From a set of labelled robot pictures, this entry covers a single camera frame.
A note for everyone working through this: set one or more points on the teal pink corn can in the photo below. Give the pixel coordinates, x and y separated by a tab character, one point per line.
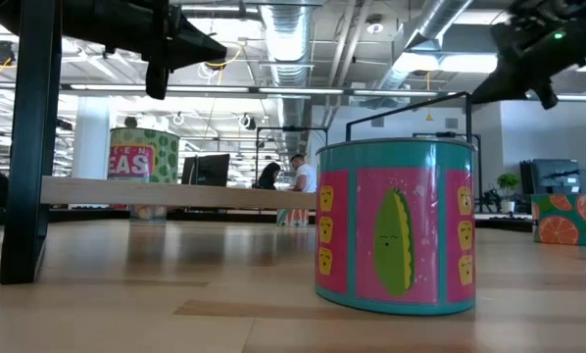
396	235

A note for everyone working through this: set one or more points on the long ceiling light strip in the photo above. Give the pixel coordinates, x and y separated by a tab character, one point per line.
298	90

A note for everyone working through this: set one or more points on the round ceiling sensor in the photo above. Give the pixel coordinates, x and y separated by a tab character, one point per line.
375	27

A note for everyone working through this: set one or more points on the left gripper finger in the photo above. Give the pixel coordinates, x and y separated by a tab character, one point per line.
197	35
195	54

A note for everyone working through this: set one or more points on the silver ventilation duct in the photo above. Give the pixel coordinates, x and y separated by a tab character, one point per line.
435	19
288	39

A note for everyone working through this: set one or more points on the small potted green plant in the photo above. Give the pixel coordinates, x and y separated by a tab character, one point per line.
507	182

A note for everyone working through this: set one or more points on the black background robot arm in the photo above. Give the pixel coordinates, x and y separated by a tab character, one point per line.
491	198

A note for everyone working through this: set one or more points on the person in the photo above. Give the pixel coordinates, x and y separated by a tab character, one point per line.
268	176
305	176

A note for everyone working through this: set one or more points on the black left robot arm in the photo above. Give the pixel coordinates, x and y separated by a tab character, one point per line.
102	24

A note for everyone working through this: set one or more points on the tall green peas can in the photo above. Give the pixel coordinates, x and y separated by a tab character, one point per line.
143	157

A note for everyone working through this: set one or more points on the white building column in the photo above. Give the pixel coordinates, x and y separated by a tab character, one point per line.
91	142

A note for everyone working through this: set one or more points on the rectangular ceiling light panel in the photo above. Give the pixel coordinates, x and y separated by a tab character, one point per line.
450	63

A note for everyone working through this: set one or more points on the black computer monitor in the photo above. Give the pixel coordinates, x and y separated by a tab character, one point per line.
209	170
552	174

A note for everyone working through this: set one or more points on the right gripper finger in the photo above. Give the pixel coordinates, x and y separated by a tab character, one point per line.
516	90
508	77

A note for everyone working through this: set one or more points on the black aluminium table frame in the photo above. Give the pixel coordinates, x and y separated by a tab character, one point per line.
224	216

